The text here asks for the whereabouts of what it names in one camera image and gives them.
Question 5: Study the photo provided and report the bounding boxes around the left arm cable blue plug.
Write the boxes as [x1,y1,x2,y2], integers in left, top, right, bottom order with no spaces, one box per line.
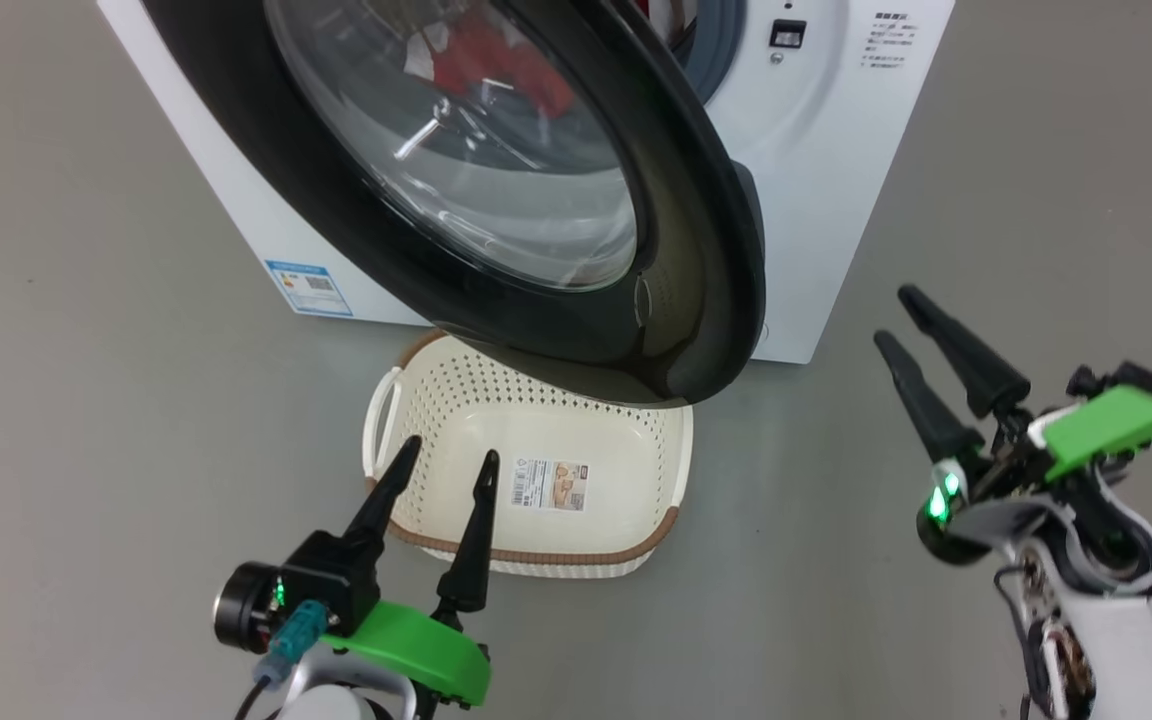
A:
[234,600,329,720]

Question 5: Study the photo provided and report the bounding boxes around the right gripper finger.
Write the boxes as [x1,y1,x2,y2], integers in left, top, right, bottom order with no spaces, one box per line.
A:
[897,284,1033,420]
[873,330,986,467]

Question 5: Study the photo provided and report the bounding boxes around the black round washer door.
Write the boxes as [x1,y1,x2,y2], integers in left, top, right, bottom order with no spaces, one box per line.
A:
[141,0,767,406]

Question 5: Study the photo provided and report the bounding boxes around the white front-load washing machine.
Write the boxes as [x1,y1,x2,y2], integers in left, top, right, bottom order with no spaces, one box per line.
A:
[96,0,957,366]

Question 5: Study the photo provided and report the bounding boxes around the cream perforated laundry basket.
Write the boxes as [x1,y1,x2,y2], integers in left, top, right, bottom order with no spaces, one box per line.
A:
[363,330,694,579]

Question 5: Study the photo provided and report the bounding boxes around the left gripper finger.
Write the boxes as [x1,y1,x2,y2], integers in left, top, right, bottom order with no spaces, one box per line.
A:
[341,434,424,561]
[433,449,502,614]

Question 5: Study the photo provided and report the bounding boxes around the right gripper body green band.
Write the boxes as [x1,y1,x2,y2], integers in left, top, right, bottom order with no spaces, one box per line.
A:
[934,362,1152,503]

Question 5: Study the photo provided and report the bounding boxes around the red garment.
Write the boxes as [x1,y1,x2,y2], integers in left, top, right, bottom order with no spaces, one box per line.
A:
[431,18,577,117]

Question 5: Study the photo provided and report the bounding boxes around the blue energy label sticker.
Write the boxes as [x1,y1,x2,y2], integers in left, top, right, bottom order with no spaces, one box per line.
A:
[264,260,354,318]

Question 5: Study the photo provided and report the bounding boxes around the grey rubber door gasket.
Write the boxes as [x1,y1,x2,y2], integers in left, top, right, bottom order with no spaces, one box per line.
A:
[674,0,747,106]

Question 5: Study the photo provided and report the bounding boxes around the basket product label sticker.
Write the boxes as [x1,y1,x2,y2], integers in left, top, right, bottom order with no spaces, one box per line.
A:
[509,458,589,512]

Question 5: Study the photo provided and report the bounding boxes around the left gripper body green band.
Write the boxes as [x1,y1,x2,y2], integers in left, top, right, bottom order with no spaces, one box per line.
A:
[280,532,493,709]

